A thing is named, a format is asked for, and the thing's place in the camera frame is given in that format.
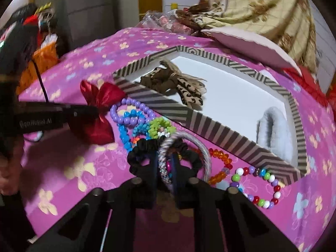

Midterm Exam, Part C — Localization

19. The round multicolour bead bracelet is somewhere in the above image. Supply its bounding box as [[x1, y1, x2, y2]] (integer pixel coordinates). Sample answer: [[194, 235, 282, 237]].
[[230, 166, 282, 210]]

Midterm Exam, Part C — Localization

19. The purple bead bracelet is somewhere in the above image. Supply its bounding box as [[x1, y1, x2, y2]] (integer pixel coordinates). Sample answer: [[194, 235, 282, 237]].
[[110, 98, 157, 126]]

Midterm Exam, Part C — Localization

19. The green multicolour bead bracelet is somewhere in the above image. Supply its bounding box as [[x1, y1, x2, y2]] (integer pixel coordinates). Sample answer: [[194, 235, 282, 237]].
[[132, 118, 177, 144]]

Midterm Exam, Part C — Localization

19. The silver pink glitter hair tie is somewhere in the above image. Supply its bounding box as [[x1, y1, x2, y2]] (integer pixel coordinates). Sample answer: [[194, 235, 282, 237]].
[[157, 132, 212, 190]]

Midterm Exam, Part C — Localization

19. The orange bead bracelet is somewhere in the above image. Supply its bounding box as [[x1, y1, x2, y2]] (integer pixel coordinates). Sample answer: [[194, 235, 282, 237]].
[[194, 148, 235, 187]]

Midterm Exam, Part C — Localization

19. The orange bag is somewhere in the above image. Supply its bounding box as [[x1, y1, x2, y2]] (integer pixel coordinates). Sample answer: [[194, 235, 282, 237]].
[[16, 34, 59, 95]]

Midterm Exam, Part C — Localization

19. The clear plastic bag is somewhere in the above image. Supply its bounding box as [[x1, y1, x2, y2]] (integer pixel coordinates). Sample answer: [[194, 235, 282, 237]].
[[139, 10, 195, 36]]

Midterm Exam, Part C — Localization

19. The beige floral quilt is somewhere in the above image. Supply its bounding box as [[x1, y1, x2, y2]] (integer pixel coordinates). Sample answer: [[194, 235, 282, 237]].
[[175, 0, 319, 72]]

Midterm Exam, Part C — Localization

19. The white pillow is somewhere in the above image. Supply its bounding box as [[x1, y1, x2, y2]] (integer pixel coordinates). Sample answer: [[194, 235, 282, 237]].
[[200, 27, 303, 77]]

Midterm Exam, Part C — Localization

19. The red satin hair bow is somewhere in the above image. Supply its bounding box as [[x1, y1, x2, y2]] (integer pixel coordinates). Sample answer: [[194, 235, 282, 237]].
[[69, 79, 127, 145]]

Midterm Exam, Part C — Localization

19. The black cable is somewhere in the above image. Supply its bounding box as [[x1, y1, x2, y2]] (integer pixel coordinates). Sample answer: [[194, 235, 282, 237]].
[[31, 55, 51, 103]]

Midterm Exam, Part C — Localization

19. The striped cardboard box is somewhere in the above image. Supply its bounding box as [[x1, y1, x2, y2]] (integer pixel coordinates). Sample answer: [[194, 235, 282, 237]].
[[112, 45, 308, 185]]

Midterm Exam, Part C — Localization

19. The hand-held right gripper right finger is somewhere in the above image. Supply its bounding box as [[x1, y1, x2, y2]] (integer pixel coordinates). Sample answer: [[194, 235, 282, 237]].
[[171, 153, 300, 252]]

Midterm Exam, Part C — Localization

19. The leopard print hair bow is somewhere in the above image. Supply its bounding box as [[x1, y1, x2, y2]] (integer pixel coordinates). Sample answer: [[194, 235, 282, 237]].
[[160, 60, 208, 109]]

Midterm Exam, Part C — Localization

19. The blue bead bracelet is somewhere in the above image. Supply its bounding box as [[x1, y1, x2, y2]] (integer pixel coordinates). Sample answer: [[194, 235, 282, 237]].
[[118, 110, 148, 153]]

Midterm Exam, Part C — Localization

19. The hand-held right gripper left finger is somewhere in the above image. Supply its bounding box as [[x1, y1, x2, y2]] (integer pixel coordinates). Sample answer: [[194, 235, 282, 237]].
[[26, 152, 160, 252]]

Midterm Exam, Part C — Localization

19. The pink floral bedsheet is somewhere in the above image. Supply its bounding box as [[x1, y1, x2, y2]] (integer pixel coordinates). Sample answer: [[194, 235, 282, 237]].
[[16, 27, 336, 252]]

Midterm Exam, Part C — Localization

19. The light blue fluffy scrunchie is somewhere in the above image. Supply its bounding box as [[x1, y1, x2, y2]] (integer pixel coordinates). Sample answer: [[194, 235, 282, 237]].
[[255, 106, 294, 164]]

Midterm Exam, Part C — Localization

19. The black scrunchie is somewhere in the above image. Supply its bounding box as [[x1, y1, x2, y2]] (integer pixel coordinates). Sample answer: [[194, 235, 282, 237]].
[[127, 137, 203, 177]]

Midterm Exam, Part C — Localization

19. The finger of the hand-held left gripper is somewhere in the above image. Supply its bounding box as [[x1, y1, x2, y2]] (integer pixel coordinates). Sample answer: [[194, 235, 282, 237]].
[[62, 104, 102, 130]]

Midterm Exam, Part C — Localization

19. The brown scrunchie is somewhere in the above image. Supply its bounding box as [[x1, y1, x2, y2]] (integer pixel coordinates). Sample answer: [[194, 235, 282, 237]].
[[140, 68, 179, 93]]

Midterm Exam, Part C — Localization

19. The person's left hand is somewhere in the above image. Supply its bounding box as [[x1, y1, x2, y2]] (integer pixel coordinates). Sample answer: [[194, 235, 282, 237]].
[[0, 141, 25, 196]]

